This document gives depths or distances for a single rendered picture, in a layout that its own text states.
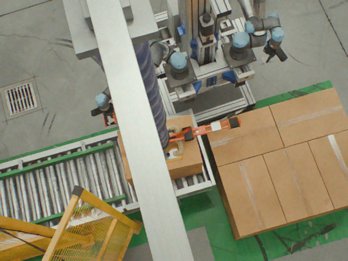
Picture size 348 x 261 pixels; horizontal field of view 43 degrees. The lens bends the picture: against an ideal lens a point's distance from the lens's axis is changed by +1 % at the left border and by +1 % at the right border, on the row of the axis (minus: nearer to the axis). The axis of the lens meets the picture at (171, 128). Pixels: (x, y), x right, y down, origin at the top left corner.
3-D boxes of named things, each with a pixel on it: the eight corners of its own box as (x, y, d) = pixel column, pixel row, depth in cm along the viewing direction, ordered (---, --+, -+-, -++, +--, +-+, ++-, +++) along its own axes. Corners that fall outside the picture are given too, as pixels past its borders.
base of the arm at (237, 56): (226, 47, 350) (227, 41, 341) (244, 41, 351) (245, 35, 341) (232, 63, 346) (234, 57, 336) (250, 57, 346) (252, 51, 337)
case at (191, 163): (132, 188, 370) (125, 179, 332) (124, 143, 382) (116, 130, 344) (202, 173, 371) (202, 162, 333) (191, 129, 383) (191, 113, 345)
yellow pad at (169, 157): (139, 169, 334) (138, 168, 329) (136, 157, 337) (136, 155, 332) (182, 159, 334) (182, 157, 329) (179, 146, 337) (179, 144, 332)
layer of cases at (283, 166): (235, 239, 392) (240, 236, 354) (203, 137, 422) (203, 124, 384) (364, 202, 395) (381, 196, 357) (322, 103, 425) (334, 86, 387)
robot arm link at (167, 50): (170, 65, 339) (144, 55, 287) (156, 54, 343) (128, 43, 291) (179, 52, 337) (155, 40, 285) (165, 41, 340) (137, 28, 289)
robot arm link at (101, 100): (108, 96, 291) (99, 105, 290) (111, 102, 302) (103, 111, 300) (100, 89, 293) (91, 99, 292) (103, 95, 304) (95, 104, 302)
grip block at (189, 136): (184, 142, 328) (184, 140, 322) (180, 130, 331) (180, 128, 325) (194, 140, 328) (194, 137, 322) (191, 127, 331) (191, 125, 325)
